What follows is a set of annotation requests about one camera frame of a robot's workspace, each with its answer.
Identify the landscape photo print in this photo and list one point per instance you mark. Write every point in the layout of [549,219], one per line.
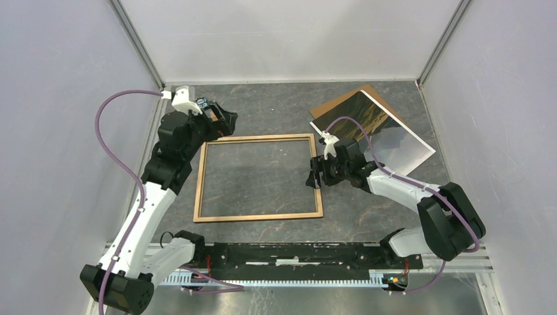
[378,131]

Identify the left aluminium corner post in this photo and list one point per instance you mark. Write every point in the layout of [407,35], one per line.
[134,38]

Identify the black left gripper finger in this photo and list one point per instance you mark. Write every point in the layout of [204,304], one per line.
[226,123]
[215,112]

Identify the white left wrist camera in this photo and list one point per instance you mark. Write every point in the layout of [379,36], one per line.
[181,100]

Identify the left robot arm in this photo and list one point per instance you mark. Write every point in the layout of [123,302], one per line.
[124,278]

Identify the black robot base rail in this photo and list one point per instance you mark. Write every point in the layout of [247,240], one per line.
[298,261]

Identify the aluminium corner post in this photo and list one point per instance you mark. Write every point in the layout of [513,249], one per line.
[443,41]
[134,38]

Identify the brown backing board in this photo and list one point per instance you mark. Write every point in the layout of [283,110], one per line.
[325,107]

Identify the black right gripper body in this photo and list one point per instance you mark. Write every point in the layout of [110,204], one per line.
[335,171]

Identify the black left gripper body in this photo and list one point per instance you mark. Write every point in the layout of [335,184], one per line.
[202,128]

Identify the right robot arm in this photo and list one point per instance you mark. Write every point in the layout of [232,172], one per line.
[449,223]

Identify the right aluminium corner post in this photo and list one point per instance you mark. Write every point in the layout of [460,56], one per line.
[443,41]

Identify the wooden picture frame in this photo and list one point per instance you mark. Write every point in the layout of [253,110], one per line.
[197,212]

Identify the white toothed cable duct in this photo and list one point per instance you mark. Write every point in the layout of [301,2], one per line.
[184,278]

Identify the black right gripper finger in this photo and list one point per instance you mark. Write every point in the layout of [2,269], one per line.
[314,180]
[317,165]

